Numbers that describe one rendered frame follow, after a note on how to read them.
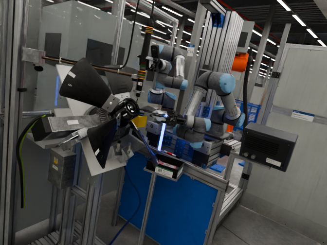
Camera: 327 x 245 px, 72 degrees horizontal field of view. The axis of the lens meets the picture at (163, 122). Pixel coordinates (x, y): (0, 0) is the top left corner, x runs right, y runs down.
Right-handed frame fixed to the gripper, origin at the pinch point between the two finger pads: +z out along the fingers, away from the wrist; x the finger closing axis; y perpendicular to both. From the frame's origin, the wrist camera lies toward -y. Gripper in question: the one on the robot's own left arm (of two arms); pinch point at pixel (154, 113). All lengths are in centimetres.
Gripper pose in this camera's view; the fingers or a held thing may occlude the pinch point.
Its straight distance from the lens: 139.6
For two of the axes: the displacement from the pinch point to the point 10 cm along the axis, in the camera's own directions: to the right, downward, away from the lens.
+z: -9.8, -1.8, -0.7
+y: 0.1, 3.2, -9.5
